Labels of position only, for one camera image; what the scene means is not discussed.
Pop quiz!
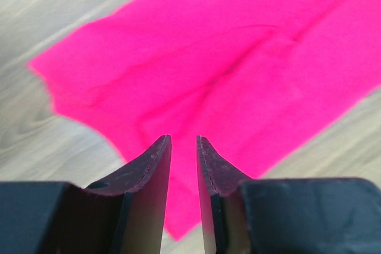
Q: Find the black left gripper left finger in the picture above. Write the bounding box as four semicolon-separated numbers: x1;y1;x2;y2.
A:
64;135;171;253

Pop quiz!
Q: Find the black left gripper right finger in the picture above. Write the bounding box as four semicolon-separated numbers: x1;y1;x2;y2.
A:
196;136;252;253

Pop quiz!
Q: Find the pink red t-shirt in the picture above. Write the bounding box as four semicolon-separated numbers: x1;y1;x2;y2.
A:
30;0;380;239

